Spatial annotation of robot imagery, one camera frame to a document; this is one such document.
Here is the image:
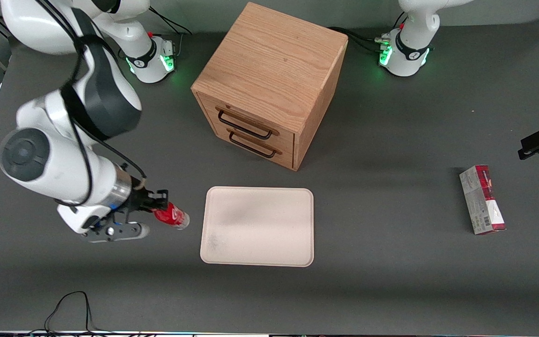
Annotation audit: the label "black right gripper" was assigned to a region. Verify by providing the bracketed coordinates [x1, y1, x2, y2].
[124, 183, 169, 221]

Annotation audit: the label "red coke bottle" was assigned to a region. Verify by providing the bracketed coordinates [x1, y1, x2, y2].
[152, 202, 190, 230]

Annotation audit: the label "beige rectangular tray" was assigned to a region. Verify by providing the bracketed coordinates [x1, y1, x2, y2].
[200, 186, 315, 267]

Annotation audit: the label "red and white carton box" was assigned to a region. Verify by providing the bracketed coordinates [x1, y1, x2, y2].
[459, 165, 507, 235]

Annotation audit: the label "wooden drawer front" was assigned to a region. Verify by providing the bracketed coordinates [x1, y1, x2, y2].
[197, 92, 295, 147]
[208, 123, 295, 169]

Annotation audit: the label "oak wooden drawer cabinet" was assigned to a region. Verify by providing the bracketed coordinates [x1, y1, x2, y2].
[191, 2, 349, 171]

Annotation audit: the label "dark grey table mat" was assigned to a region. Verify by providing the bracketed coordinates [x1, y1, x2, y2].
[0, 18, 539, 334]

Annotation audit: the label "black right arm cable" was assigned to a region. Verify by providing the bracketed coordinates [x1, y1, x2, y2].
[36, 0, 148, 207]

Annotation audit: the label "black metal drawer handle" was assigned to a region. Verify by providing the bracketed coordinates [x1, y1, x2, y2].
[218, 110, 273, 140]
[229, 132, 277, 158]

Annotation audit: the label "black cable loop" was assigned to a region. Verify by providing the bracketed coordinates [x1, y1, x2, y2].
[26, 291, 125, 337]

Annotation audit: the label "black right arm base cables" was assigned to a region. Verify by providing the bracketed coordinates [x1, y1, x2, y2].
[148, 7, 194, 59]

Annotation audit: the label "black arm base cables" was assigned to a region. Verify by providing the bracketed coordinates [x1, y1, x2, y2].
[328, 12, 408, 53]
[148, 7, 194, 59]

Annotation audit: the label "black left arm base cables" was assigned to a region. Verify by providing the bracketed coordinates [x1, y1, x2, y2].
[328, 12, 408, 53]

